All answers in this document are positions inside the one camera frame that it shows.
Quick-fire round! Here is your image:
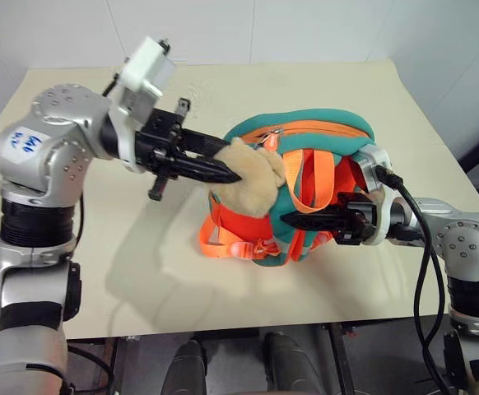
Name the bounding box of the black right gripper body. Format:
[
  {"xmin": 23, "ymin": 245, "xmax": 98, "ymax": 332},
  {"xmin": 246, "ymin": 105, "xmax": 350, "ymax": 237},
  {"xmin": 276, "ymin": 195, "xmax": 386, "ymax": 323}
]
[{"xmin": 333, "ymin": 192, "xmax": 379, "ymax": 247}]

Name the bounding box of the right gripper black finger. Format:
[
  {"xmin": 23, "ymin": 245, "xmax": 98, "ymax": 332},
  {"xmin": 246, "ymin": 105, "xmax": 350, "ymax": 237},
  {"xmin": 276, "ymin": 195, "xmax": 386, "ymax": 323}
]
[
  {"xmin": 295, "ymin": 219, "xmax": 351, "ymax": 233},
  {"xmin": 281, "ymin": 204, "xmax": 351, "ymax": 224}
]

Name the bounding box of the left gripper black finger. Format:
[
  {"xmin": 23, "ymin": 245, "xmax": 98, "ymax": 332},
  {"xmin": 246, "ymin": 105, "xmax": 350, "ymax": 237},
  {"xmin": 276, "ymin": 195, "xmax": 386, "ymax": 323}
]
[
  {"xmin": 178, "ymin": 127, "xmax": 232, "ymax": 156},
  {"xmin": 165, "ymin": 152, "xmax": 241, "ymax": 185}
]

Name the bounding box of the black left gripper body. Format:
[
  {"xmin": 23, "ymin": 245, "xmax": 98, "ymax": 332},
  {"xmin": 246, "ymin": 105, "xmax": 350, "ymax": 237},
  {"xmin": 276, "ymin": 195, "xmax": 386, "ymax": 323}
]
[{"xmin": 133, "ymin": 97, "xmax": 192, "ymax": 202}]

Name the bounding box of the orange and teal plush backpack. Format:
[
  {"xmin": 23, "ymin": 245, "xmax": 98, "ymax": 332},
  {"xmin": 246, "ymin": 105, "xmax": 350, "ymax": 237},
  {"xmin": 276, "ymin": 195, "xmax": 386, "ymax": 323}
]
[{"xmin": 198, "ymin": 107, "xmax": 376, "ymax": 269}]

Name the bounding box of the dark grey rounded shape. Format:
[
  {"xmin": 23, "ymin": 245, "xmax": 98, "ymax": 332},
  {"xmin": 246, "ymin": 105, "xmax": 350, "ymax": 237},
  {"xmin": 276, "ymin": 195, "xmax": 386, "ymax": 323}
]
[
  {"xmin": 163, "ymin": 339, "xmax": 208, "ymax": 395},
  {"xmin": 263, "ymin": 331, "xmax": 319, "ymax": 395}
]

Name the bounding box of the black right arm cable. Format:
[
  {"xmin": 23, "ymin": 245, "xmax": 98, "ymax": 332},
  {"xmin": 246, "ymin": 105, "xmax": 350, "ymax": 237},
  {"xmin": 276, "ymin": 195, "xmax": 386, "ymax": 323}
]
[{"xmin": 374, "ymin": 164, "xmax": 454, "ymax": 395}]

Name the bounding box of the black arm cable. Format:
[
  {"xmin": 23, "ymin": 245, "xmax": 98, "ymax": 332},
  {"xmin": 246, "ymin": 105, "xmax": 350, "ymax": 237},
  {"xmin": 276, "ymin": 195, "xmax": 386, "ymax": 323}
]
[
  {"xmin": 60, "ymin": 193, "xmax": 115, "ymax": 395},
  {"xmin": 374, "ymin": 164, "xmax": 454, "ymax": 395}
]

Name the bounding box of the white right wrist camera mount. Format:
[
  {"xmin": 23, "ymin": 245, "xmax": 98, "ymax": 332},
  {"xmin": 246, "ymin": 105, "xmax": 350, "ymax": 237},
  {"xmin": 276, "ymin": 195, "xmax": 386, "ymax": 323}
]
[{"xmin": 354, "ymin": 145, "xmax": 393, "ymax": 246}]

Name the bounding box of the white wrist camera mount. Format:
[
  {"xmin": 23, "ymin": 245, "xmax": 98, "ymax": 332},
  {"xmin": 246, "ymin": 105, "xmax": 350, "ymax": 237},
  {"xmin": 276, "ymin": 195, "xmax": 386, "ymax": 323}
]
[
  {"xmin": 109, "ymin": 35, "xmax": 175, "ymax": 174},
  {"xmin": 354, "ymin": 145, "xmax": 393, "ymax": 246}
]

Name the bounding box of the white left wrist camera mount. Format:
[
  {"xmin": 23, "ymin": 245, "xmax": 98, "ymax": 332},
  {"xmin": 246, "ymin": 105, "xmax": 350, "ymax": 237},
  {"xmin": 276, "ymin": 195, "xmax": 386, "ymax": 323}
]
[{"xmin": 109, "ymin": 35, "xmax": 175, "ymax": 174}]

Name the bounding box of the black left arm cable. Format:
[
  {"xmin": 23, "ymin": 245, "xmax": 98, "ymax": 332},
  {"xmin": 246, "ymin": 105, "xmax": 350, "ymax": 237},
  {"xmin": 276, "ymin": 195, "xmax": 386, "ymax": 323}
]
[{"xmin": 60, "ymin": 193, "xmax": 115, "ymax": 395}]

